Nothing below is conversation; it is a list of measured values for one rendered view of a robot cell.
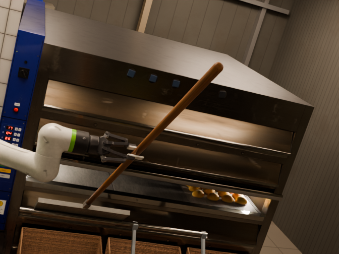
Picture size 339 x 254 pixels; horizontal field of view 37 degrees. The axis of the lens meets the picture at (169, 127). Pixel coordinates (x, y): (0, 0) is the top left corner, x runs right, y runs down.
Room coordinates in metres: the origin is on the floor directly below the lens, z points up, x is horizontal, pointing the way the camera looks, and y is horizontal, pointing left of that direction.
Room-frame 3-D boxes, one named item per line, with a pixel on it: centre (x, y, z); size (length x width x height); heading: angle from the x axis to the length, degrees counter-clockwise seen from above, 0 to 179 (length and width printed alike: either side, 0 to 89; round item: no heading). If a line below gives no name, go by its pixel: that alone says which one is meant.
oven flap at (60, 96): (3.32, -0.04, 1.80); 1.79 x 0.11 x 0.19; 108
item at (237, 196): (3.92, -0.46, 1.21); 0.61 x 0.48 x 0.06; 18
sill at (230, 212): (3.35, -0.03, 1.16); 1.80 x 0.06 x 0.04; 108
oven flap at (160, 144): (3.32, -0.04, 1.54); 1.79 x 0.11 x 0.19; 108
